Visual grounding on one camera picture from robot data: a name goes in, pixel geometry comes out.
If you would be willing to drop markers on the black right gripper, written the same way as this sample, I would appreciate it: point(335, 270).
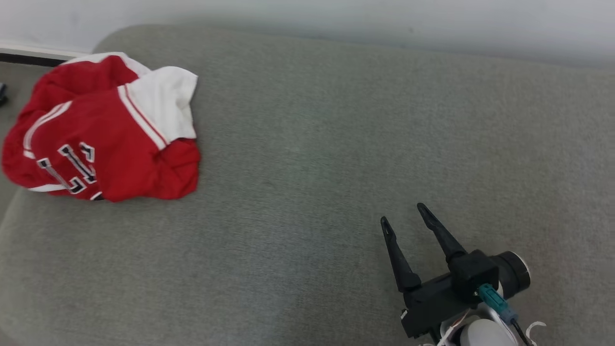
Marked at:
point(427, 307)

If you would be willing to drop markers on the red jersey with number print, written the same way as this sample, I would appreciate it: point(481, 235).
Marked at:
point(96, 125)

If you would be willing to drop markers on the grey fabric sofa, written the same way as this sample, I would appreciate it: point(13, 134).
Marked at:
point(307, 192)

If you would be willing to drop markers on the small dark object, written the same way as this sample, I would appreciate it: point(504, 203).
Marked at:
point(2, 93)

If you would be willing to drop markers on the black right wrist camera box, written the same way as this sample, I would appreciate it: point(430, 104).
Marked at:
point(473, 274)

